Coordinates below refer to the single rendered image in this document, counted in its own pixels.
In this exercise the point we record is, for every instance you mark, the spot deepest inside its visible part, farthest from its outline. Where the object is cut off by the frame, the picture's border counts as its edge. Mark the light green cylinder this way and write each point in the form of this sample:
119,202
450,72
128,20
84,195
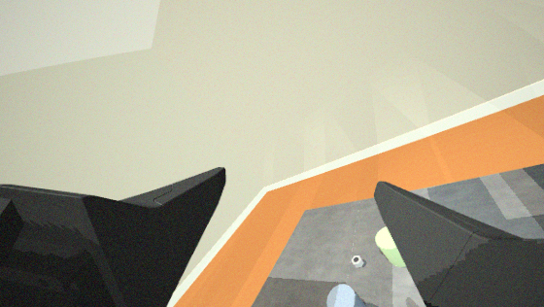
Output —
387,246

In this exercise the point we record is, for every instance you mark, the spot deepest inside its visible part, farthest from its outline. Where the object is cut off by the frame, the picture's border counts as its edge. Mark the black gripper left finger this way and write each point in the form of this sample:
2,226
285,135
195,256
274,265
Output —
141,244

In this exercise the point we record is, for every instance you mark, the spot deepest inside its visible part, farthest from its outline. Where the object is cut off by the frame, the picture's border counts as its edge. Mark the light blue cylinder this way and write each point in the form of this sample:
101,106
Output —
343,296

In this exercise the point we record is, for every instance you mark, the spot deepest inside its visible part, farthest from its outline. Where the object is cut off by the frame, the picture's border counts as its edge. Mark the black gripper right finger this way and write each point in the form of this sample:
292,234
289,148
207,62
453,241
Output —
457,261

